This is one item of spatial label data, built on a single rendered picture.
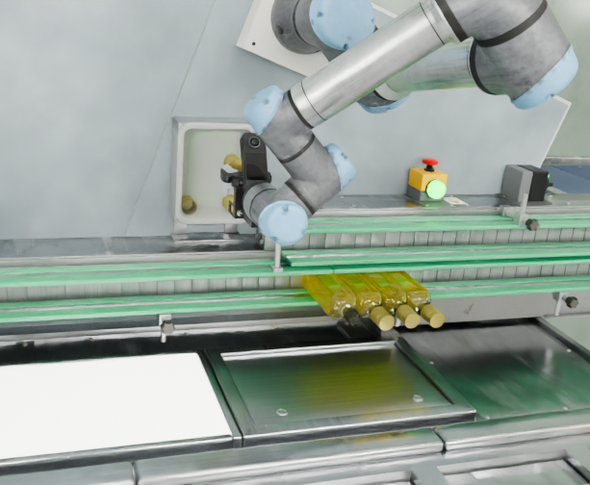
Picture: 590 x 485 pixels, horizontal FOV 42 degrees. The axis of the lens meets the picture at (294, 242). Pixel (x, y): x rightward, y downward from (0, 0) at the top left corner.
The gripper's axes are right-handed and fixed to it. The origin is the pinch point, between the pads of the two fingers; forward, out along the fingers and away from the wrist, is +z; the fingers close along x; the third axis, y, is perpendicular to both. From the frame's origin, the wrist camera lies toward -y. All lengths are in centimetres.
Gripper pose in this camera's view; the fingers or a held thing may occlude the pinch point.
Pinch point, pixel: (236, 165)
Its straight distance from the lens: 158.9
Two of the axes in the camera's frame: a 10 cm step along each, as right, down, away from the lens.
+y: -0.6, 9.5, 3.2
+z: -3.2, -3.2, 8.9
